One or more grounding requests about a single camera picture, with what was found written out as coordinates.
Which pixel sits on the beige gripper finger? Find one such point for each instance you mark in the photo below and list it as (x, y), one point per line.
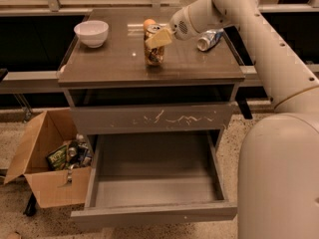
(161, 38)

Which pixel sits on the cardboard box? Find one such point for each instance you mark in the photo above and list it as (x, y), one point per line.
(43, 134)

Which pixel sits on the orange soda can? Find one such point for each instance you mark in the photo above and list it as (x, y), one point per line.
(153, 57)

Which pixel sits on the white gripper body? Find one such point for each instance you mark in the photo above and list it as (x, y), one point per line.
(179, 24)

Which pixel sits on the open grey middle drawer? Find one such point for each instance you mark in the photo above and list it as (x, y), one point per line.
(154, 178)

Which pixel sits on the orange fruit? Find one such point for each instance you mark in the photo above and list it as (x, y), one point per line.
(148, 22)

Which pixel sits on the grey drawer cabinet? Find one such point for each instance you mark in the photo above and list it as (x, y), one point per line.
(111, 90)

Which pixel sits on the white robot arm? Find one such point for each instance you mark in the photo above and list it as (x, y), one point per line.
(278, 168)

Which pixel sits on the blue silver crushed can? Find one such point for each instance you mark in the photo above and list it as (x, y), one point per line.
(209, 39)

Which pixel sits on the green snack bag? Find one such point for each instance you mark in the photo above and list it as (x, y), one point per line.
(57, 159)

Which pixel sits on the white bowl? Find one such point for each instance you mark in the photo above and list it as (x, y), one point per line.
(92, 33)

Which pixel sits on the dark can in box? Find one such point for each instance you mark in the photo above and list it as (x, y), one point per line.
(72, 151)

